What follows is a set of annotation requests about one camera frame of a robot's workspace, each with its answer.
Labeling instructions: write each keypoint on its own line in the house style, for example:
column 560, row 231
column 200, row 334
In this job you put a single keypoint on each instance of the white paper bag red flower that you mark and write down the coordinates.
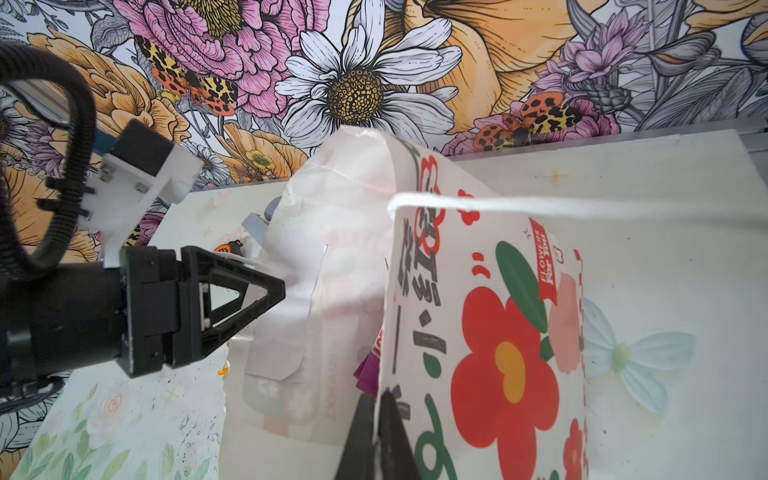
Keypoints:
column 593, row 312

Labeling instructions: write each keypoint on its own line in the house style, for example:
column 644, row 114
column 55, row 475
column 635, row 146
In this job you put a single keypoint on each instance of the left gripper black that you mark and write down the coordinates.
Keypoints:
column 180, row 312

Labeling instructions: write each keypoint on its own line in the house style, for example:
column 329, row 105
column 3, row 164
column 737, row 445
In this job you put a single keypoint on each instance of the black orange tape roll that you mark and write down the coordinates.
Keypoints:
column 231, row 247

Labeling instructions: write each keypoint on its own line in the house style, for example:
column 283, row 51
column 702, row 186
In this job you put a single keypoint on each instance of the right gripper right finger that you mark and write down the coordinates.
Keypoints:
column 397, row 459

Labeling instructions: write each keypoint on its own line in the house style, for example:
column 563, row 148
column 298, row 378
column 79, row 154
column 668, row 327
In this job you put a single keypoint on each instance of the purple snack packet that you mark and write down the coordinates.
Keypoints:
column 367, row 374

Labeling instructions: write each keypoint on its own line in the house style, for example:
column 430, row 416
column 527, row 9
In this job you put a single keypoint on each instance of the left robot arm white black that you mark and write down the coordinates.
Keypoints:
column 70, row 319

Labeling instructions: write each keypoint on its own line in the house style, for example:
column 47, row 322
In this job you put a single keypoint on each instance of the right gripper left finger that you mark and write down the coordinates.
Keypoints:
column 357, row 460

